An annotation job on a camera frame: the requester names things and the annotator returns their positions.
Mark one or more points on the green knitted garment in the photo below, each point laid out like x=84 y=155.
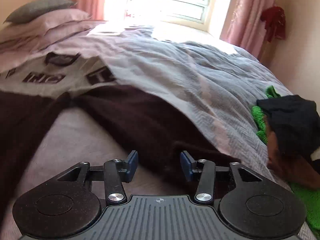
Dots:
x=309 y=196

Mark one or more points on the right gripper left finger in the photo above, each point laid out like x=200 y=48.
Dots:
x=114 y=173

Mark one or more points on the red hanging garment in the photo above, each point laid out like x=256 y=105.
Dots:
x=275 y=23

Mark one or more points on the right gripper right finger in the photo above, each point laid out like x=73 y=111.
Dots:
x=209 y=181

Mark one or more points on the grey checked pillow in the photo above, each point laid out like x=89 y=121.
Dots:
x=34 y=9

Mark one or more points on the grey maroon TJC sweater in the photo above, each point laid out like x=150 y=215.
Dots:
x=36 y=92

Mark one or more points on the brown garment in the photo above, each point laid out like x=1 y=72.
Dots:
x=295 y=170

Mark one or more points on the black garment with tag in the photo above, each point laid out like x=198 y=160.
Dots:
x=295 y=121

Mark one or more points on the pink pillow stack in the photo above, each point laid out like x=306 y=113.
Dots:
x=15 y=36

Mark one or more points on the window with white frame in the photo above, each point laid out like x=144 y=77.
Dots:
x=206 y=15

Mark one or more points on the pink curtain right side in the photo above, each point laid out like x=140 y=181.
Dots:
x=245 y=29

